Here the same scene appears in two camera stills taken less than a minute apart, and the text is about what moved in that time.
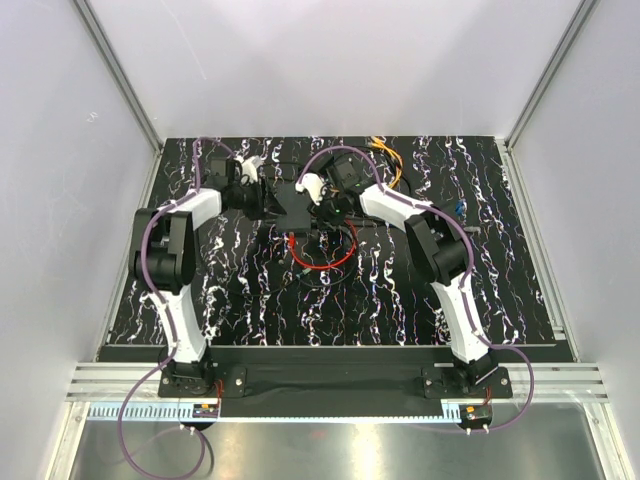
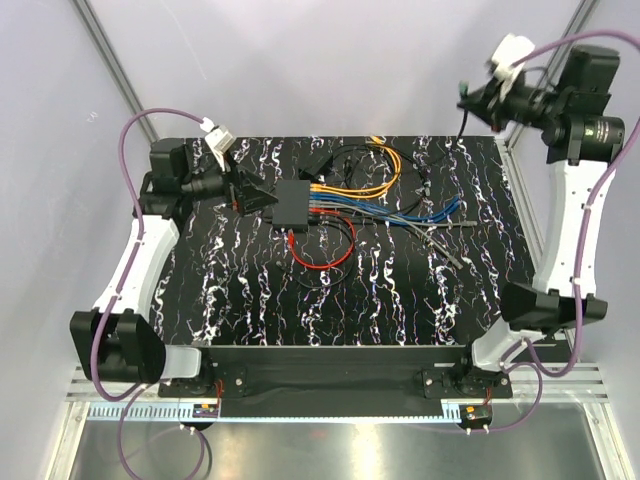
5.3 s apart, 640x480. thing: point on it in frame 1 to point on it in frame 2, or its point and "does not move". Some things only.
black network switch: [297, 208] does not move
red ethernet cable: [299, 260] does not move
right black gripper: [319, 210] to [478, 103]
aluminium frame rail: [563, 382] does not move
